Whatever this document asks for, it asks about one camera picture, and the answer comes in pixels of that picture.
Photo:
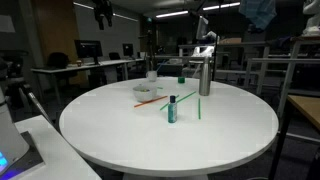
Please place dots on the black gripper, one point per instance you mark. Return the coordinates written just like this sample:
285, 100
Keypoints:
102, 8

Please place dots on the black office chair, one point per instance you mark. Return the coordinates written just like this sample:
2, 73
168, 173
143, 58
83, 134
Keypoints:
58, 60

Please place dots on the white robot pedestal table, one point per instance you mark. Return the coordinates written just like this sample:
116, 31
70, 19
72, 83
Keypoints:
56, 156

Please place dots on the white mug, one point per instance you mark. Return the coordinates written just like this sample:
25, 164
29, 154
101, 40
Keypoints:
151, 76

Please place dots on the large black monitor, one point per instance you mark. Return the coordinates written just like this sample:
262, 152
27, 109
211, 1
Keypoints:
87, 48

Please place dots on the orange plastic straw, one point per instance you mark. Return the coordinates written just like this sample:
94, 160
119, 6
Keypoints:
150, 101

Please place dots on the round white table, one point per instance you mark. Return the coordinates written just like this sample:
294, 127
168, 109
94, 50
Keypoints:
150, 140

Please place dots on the brown paper cup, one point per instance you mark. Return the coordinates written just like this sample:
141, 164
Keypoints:
79, 63

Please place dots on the small black monitor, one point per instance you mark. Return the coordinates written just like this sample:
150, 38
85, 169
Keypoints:
128, 50

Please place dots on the white ceramic bowl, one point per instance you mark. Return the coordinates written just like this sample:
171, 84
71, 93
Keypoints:
145, 96

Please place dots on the black equipment stand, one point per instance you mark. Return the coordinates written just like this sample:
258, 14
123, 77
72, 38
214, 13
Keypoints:
149, 50

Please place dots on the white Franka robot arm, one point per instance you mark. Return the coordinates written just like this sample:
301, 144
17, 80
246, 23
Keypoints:
11, 133

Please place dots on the wooden table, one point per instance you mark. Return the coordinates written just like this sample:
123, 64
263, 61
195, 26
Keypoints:
308, 106

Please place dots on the grey metal frame table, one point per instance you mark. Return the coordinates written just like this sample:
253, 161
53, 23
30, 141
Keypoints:
293, 66

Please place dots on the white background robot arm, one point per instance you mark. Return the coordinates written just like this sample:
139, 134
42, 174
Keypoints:
204, 36

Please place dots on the small teal bottle far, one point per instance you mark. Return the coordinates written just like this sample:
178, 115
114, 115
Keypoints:
181, 80

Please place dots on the green plastic straw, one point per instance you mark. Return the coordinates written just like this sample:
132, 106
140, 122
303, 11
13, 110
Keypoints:
160, 88
199, 108
186, 96

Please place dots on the black camera tripod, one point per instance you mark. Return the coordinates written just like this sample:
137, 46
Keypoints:
36, 103

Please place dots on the long white desk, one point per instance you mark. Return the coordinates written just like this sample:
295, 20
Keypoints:
66, 67

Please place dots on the blue hanging cloth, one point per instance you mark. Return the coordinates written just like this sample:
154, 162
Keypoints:
258, 13

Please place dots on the grey metal frame bench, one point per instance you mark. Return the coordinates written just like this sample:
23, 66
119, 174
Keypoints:
263, 66

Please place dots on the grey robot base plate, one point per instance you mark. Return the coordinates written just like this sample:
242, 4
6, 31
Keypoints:
31, 153

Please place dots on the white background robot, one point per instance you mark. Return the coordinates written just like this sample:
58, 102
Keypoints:
311, 20

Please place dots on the ceiling strip light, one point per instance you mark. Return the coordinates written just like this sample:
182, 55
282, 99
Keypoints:
126, 17
171, 14
83, 5
221, 6

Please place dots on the stainless steel bottle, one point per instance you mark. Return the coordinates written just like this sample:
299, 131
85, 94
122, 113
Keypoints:
204, 78

